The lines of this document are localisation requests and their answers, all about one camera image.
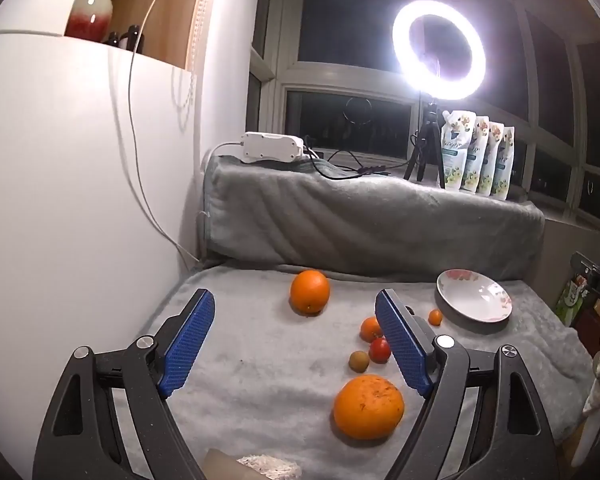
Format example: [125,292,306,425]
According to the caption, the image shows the white cable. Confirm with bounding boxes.
[126,0,244,263]

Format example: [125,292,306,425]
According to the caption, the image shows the red and white vase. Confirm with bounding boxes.
[64,0,115,44]

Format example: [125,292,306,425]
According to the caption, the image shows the red tomato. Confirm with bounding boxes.
[368,338,392,364]

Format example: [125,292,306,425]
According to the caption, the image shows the tan cardboard piece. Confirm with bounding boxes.
[200,450,261,480]

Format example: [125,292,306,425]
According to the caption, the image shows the large orange with stem mark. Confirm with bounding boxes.
[290,270,331,316]

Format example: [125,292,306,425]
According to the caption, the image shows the green package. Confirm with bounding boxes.
[555,280,589,329]

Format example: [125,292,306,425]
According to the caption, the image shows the dark bottles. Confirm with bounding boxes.
[107,24,144,54]

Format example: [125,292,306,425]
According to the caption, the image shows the small tangerine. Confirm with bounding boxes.
[360,317,384,343]

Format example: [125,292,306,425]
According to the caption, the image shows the white fuzzy pad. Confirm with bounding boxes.
[236,453,304,480]

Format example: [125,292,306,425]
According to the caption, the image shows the black cable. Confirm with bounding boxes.
[300,135,397,181]

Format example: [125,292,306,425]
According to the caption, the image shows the large speckled orange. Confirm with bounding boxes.
[333,374,405,441]

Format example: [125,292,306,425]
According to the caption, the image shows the white power strip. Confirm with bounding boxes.
[239,131,305,165]

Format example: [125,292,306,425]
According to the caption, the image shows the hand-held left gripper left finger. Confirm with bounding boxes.
[32,288,216,480]

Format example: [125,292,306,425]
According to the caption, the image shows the white ring light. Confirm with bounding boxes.
[392,0,487,101]

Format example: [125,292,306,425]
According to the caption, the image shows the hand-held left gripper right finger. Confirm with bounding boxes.
[374,289,562,480]

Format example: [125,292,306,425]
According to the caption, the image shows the white bead chain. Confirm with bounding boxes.
[172,0,217,132]

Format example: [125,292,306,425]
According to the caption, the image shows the white floral plate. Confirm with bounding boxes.
[435,269,513,324]

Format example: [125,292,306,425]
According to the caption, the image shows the grey fleece blanket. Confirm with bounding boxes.
[125,152,597,480]

